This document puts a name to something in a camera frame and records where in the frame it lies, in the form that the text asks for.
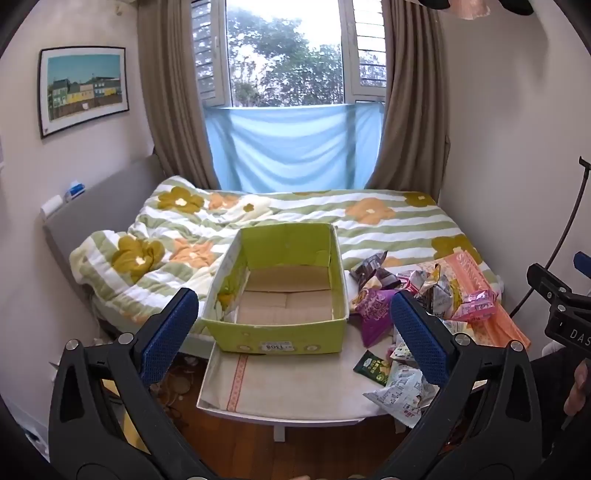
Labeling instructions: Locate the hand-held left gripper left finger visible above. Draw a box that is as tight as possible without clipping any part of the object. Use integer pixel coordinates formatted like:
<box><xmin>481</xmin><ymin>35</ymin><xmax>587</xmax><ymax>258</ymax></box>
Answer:
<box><xmin>48</xmin><ymin>287</ymin><xmax>218</xmax><ymax>480</ymax></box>

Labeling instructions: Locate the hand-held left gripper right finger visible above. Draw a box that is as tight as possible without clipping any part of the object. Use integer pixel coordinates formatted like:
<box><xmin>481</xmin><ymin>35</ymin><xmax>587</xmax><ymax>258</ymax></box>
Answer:
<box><xmin>369</xmin><ymin>290</ymin><xmax>543</xmax><ymax>480</ymax></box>

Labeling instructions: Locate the purple chip bag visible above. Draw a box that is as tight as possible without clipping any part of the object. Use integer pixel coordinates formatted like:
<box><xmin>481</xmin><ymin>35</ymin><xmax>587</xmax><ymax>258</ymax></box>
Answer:
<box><xmin>355</xmin><ymin>288</ymin><xmax>403</xmax><ymax>348</ymax></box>

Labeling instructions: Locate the yellow snack packet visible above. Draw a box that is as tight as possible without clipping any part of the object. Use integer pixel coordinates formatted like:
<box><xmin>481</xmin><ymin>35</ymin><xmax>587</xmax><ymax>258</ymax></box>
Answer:
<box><xmin>429</xmin><ymin>277</ymin><xmax>465</xmax><ymax>319</ymax></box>

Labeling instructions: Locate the white green snack packet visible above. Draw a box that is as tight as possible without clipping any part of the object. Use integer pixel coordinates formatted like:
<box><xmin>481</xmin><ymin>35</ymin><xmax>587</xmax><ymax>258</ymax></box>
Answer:
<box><xmin>363</xmin><ymin>364</ymin><xmax>439</xmax><ymax>428</ymax></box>

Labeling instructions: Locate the green cardboard box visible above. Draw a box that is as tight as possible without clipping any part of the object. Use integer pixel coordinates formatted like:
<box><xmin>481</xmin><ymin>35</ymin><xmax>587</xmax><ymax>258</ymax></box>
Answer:
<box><xmin>201</xmin><ymin>223</ymin><xmax>350</xmax><ymax>355</ymax></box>

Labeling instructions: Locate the person's right hand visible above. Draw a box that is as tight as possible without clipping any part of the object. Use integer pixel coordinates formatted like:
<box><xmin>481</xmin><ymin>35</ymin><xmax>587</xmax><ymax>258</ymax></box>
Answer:
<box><xmin>564</xmin><ymin>355</ymin><xmax>591</xmax><ymax>418</ymax></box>

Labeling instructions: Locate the small white pink packet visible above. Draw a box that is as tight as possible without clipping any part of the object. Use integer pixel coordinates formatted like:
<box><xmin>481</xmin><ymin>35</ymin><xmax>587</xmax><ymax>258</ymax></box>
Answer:
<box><xmin>389</xmin><ymin>340</ymin><xmax>416</xmax><ymax>364</ymax></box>

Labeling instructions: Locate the small green snack packet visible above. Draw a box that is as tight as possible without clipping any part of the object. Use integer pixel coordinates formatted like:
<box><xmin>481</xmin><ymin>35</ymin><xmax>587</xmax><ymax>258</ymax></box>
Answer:
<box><xmin>353</xmin><ymin>350</ymin><xmax>391</xmax><ymax>386</ymax></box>

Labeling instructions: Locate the orange patterned flat bag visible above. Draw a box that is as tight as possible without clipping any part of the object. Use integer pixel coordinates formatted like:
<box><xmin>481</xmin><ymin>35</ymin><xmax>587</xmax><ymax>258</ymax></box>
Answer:
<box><xmin>434</xmin><ymin>251</ymin><xmax>532</xmax><ymax>352</ymax></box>

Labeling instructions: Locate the pink snack packet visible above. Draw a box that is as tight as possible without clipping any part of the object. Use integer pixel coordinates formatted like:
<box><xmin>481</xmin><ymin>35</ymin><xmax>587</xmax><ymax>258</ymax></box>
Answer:
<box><xmin>450</xmin><ymin>288</ymin><xmax>499</xmax><ymax>322</ymax></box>

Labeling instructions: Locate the dark clothing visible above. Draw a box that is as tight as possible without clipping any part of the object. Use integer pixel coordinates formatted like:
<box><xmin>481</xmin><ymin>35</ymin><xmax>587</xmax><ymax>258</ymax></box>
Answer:
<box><xmin>529</xmin><ymin>346</ymin><xmax>591</xmax><ymax>467</ymax></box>

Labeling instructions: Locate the dark brown snack packet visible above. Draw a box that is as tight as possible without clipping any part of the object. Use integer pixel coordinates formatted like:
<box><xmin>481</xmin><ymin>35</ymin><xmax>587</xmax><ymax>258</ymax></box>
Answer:
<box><xmin>349</xmin><ymin>251</ymin><xmax>389</xmax><ymax>291</ymax></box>

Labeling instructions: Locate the grey bed headboard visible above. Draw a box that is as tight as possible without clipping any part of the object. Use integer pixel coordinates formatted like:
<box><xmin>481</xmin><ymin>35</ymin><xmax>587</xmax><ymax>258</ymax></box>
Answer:
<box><xmin>42</xmin><ymin>154</ymin><xmax>167</xmax><ymax>333</ymax></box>

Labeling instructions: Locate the white table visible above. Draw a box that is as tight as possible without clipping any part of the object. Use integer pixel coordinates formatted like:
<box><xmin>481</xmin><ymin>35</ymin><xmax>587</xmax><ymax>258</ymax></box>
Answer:
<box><xmin>196</xmin><ymin>401</ymin><xmax>370</xmax><ymax>443</ymax></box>

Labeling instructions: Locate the floral striped blanket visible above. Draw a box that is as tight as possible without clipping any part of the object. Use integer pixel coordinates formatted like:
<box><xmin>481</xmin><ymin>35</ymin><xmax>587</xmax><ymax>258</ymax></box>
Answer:
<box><xmin>69</xmin><ymin>175</ymin><xmax>502</xmax><ymax>333</ymax></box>

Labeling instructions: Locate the light blue cloth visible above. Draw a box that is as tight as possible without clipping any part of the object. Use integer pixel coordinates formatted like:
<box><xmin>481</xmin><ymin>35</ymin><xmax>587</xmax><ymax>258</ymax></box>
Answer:
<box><xmin>203</xmin><ymin>102</ymin><xmax>385</xmax><ymax>192</ymax></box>

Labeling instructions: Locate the pink cloth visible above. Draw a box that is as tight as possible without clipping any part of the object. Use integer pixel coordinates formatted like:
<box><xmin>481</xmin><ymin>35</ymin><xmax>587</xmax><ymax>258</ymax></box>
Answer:
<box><xmin>452</xmin><ymin>0</ymin><xmax>492</xmax><ymax>19</ymax></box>

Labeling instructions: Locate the white framed window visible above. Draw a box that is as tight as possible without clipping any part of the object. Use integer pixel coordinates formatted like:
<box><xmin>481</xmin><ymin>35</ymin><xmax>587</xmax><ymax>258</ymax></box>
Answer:
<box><xmin>191</xmin><ymin>0</ymin><xmax>389</xmax><ymax>109</ymax></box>

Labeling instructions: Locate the framed wall picture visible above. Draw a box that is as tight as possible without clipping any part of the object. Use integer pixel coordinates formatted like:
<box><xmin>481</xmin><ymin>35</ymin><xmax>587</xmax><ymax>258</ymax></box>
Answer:
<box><xmin>38</xmin><ymin>46</ymin><xmax>130</xmax><ymax>139</ymax></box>

